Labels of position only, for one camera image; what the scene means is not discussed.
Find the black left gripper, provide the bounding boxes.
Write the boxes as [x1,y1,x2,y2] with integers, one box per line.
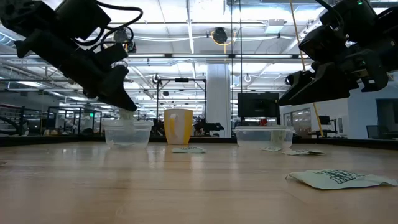
[14,29,138,112]

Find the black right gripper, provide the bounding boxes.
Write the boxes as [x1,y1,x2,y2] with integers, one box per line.
[279,24,389,106]

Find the small black monitor on stand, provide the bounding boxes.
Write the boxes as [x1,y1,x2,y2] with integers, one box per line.
[317,115,338,135]

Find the round clear plastic container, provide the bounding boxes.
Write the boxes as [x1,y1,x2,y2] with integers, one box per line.
[102,119,154,149]

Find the black monitor screen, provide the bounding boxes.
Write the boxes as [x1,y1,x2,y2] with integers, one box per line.
[237,92,280,126]

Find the rectangular clear plastic container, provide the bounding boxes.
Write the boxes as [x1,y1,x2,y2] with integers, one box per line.
[233,125,295,149]

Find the orange and white mug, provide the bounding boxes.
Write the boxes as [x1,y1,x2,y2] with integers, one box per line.
[164,108,193,146]

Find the white building pillar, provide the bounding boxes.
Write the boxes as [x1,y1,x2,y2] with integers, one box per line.
[206,63,233,138]

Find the black frame workcell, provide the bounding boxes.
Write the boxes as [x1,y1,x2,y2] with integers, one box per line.
[46,106,103,135]

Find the yellow hanging cable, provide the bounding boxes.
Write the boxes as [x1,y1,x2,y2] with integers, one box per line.
[289,0,325,129]

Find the black aluminium table frame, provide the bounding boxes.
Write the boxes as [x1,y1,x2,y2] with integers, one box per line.
[0,135,398,147]

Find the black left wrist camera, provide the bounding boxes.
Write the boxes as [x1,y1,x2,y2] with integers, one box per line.
[54,0,112,41]

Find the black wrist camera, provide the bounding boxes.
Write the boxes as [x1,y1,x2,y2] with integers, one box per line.
[319,0,379,32]
[54,0,112,41]

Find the black tall rig frame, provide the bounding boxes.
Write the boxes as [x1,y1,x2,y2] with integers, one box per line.
[155,77,208,138]

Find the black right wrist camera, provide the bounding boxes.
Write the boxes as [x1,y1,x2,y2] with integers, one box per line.
[319,0,379,32]

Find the black left camera cable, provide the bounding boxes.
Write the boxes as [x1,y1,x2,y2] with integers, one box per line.
[93,0,144,50]

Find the black ceiling cable reel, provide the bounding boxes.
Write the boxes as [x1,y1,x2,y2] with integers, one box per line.
[211,27,229,45]

